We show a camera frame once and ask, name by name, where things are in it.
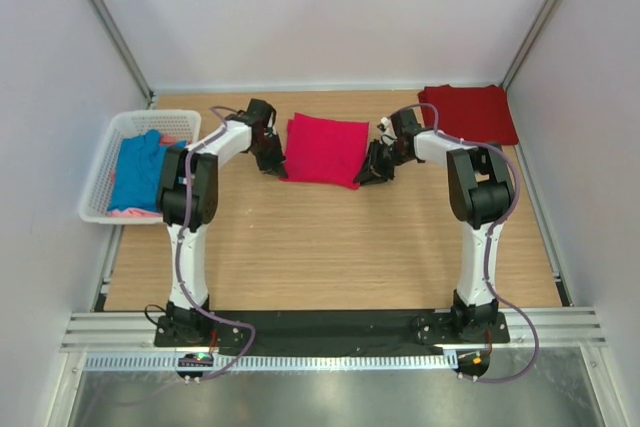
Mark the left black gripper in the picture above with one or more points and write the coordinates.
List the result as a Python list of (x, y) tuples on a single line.
[(276, 165)]

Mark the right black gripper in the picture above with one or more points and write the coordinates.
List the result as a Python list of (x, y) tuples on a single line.
[(374, 171)]

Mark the magenta pink t shirt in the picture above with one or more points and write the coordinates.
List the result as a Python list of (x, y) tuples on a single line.
[(320, 150)]

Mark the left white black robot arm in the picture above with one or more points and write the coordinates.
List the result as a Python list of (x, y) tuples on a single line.
[(187, 198)]

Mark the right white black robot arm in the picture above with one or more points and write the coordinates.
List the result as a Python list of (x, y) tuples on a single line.
[(483, 191)]

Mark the folded dark red t shirt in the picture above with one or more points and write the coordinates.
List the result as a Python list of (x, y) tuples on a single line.
[(473, 113)]

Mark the blue t shirt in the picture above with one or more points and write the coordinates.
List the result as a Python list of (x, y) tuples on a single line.
[(140, 172)]

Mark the white perforated plastic basket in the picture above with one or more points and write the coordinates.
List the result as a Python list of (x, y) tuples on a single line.
[(97, 193)]

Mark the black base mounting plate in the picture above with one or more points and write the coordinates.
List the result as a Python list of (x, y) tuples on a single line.
[(329, 333)]

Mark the left aluminium frame post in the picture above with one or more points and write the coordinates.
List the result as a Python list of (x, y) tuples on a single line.
[(118, 41)]

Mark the aluminium frame post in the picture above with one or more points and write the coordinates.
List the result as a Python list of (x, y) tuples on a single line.
[(536, 29), (118, 41)]

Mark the aluminium front rail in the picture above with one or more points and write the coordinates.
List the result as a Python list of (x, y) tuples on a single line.
[(129, 331)]

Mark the right aluminium frame post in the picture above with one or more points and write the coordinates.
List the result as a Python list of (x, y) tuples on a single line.
[(536, 29)]

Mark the white slotted cable duct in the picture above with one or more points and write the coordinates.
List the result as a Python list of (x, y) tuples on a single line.
[(192, 362)]

